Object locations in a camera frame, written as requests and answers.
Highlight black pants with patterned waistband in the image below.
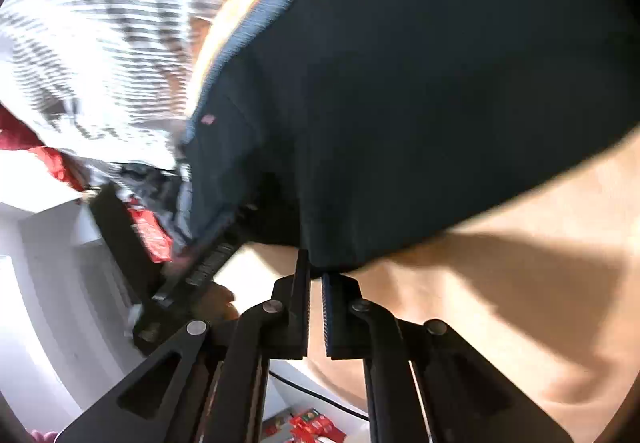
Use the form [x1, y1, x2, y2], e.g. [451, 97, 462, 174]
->
[181, 0, 639, 267]

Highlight person's left hand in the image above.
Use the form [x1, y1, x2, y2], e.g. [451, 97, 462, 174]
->
[191, 281, 239, 325]

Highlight red printed box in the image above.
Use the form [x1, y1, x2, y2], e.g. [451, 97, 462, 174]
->
[260, 408, 346, 443]

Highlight peach fleece blanket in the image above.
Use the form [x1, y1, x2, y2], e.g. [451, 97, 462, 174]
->
[188, 0, 639, 442]

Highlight red pillow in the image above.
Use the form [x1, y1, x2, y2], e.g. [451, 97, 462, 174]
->
[1, 107, 87, 192]

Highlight grey striped duvet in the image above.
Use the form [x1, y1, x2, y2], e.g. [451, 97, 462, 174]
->
[1, 0, 226, 170]

